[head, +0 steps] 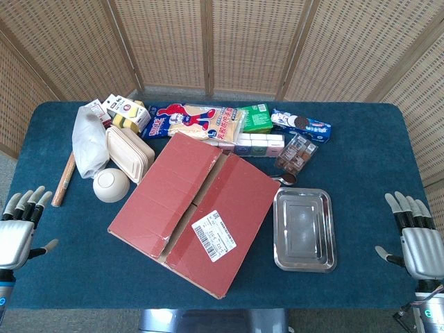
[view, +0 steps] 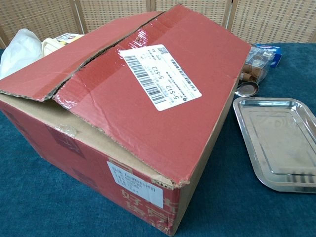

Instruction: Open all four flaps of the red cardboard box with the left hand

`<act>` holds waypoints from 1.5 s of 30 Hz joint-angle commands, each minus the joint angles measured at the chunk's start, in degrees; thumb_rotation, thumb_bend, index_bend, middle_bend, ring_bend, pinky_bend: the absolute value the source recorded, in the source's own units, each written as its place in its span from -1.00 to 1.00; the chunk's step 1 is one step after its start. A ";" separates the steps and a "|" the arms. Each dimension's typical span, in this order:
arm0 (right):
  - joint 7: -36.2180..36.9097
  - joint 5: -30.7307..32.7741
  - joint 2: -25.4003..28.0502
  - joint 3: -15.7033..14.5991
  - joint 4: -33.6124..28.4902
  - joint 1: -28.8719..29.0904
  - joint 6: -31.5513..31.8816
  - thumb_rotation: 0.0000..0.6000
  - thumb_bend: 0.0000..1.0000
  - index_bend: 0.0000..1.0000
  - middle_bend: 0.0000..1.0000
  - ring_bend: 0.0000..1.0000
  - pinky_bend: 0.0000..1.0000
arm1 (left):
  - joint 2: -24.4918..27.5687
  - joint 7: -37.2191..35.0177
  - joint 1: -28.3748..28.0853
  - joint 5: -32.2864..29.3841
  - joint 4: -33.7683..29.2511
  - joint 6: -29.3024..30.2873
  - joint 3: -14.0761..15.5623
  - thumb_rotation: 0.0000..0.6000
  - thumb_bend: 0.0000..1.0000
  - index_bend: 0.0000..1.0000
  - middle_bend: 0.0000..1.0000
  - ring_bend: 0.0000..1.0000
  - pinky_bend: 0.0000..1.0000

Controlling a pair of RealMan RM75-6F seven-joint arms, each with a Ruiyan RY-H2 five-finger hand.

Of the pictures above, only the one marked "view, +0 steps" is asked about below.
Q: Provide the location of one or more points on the red printed cardboard box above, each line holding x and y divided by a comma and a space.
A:
148, 128

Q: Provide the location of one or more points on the blue snack packet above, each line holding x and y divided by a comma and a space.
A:
275, 53

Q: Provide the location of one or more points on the small round metal tin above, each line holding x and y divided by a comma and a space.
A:
247, 89

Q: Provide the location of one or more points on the clear packet of brown snacks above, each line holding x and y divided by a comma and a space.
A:
256, 65

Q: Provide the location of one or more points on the stainless steel tray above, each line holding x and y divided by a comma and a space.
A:
276, 138

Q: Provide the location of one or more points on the white carton with round sticker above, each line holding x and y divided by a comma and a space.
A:
67, 38

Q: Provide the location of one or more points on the cream plastic container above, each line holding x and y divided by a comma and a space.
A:
50, 47

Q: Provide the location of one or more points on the blue tablecloth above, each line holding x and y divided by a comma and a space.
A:
37, 192

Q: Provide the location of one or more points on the woven folding screen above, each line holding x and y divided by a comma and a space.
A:
271, 19

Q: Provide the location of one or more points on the white plastic bag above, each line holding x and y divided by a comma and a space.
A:
17, 51

